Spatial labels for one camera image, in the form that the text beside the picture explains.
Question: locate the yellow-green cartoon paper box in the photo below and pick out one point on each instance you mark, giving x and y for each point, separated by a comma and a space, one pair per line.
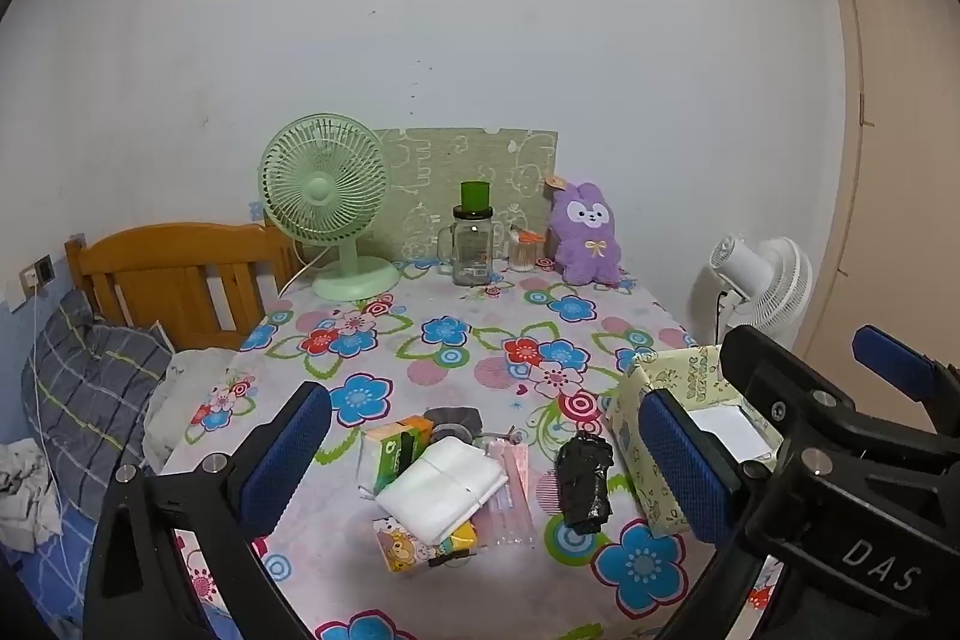
637, 377

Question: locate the yellow cartoon tissue pack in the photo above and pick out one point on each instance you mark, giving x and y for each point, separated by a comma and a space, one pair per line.
401, 546

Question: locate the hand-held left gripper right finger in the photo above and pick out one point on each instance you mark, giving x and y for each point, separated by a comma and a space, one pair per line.
686, 471

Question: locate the floral tablecloth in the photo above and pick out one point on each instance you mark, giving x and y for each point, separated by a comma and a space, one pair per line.
465, 347

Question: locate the grey plaid pillow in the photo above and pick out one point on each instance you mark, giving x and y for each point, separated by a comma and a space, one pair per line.
90, 377

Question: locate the white cloth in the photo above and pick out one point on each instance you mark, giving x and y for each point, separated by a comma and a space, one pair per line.
442, 486

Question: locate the orange and green tissue pack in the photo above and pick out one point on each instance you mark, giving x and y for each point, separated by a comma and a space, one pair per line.
394, 452

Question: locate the green patterned board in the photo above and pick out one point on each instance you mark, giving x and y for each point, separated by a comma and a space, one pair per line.
435, 160

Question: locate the beige door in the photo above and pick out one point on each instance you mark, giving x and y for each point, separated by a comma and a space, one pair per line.
900, 123

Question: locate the pink packet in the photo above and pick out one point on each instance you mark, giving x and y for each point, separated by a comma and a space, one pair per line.
514, 490

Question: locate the purple plush bunny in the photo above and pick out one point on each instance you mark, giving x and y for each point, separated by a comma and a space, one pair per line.
589, 235

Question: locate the wooden bed headboard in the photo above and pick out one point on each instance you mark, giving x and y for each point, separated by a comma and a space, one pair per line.
165, 272

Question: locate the small jar with orange lid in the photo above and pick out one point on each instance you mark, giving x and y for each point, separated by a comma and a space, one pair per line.
525, 254

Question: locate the crumpled grey cloth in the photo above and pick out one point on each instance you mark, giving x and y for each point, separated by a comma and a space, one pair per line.
26, 490

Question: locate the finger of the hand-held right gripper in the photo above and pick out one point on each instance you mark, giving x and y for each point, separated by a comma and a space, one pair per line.
787, 377
896, 361

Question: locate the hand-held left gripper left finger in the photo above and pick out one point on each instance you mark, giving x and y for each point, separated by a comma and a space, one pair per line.
289, 452

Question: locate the wall socket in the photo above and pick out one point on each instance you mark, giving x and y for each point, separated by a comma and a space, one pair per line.
37, 274

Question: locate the black bag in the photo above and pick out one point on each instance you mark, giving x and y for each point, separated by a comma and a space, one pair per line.
585, 479

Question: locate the white standing fan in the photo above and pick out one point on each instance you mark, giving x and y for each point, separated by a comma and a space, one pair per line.
765, 280

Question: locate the glass jar with green cap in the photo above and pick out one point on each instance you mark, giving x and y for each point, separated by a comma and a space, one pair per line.
472, 242

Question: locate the green desk fan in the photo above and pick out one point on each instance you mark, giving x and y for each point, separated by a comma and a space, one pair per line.
322, 190

